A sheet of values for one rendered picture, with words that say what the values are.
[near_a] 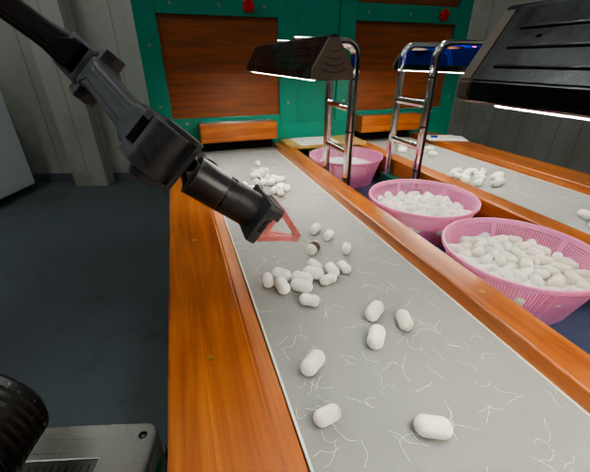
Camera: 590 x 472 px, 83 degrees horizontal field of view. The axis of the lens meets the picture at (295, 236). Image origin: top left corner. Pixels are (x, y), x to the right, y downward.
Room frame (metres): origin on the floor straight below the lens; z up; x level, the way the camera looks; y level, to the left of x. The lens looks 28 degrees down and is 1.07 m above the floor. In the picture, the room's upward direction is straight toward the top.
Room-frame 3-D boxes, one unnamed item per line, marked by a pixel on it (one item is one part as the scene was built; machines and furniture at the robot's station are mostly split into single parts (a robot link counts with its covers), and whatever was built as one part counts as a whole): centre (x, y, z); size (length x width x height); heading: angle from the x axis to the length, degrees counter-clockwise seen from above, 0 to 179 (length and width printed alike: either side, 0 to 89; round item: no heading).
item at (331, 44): (0.96, 0.03, 1.08); 0.62 x 0.08 x 0.07; 18
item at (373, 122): (1.57, -0.42, 0.83); 0.30 x 0.06 x 0.07; 108
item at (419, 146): (1.11, -0.43, 0.90); 0.20 x 0.19 x 0.45; 18
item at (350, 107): (0.98, -0.05, 0.90); 0.20 x 0.19 x 0.45; 18
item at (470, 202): (0.79, -0.32, 0.72); 0.27 x 0.27 x 0.10
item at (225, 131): (1.36, 0.22, 0.83); 0.30 x 0.06 x 0.07; 108
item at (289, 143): (1.42, -0.12, 0.77); 0.33 x 0.15 x 0.01; 108
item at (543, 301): (0.53, -0.41, 0.72); 0.27 x 0.27 x 0.10
